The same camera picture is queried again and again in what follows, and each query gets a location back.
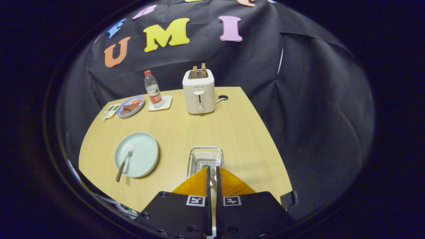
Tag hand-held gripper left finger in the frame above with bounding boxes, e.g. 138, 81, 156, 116
136, 166, 213, 239

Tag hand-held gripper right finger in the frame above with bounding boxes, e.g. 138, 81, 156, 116
216, 166, 296, 239

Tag fork with wooden handle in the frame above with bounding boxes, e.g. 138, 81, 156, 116
116, 144, 134, 183

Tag black table clamp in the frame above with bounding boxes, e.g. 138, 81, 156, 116
280, 190, 298, 210

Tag light green plate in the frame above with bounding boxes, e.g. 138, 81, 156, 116
114, 132, 159, 178

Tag black backdrop cloth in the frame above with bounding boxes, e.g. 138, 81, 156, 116
56, 0, 376, 221

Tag white square coaster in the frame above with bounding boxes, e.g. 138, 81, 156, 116
147, 95, 173, 111

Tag white toaster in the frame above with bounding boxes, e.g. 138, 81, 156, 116
182, 69, 215, 115

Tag brown food pieces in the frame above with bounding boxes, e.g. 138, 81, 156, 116
120, 104, 140, 115

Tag blue plate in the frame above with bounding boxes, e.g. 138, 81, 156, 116
116, 96, 145, 118

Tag white sauce dish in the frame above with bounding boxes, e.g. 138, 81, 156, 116
101, 104, 121, 120

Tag clear plastic water bottle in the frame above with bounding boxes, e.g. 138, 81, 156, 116
144, 70, 164, 109

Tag metal wire basket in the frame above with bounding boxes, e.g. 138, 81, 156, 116
187, 146, 225, 180

